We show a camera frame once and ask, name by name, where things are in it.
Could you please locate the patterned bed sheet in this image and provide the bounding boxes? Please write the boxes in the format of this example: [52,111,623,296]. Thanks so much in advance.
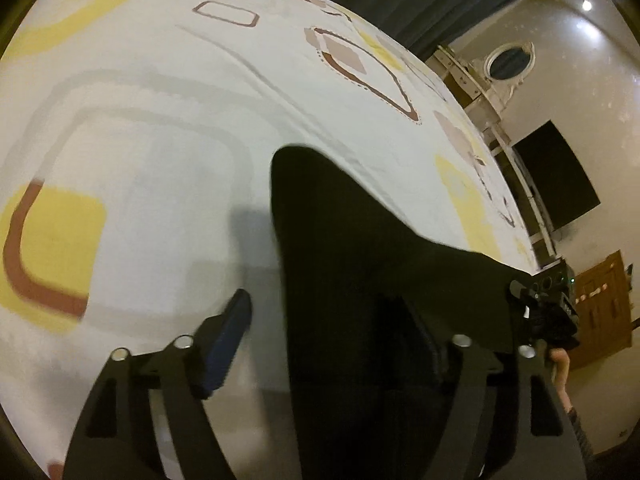
[0,0,540,480]

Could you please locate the oval white-framed mirror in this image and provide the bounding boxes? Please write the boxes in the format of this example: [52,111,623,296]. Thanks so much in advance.
[483,41,537,82]

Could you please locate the white dresser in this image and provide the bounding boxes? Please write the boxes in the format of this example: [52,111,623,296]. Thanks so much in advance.
[425,44,567,267]

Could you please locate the black pants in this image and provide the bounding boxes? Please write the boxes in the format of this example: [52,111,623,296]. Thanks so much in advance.
[270,144,532,480]

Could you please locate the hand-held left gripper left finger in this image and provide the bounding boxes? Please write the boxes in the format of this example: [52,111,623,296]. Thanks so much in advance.
[62,288,253,480]

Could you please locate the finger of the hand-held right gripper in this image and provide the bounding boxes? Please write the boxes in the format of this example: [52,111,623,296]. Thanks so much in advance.
[508,279,534,320]

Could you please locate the brown wooden door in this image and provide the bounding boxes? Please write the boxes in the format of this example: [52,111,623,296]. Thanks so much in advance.
[567,250,634,372]

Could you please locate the person's right hand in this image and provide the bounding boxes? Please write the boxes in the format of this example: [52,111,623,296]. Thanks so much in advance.
[547,347,575,412]

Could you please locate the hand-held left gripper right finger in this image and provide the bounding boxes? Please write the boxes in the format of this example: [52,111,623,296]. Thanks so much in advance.
[431,332,589,480]

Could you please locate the black wall television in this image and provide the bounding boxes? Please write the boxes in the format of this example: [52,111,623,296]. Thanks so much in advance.
[512,120,602,234]

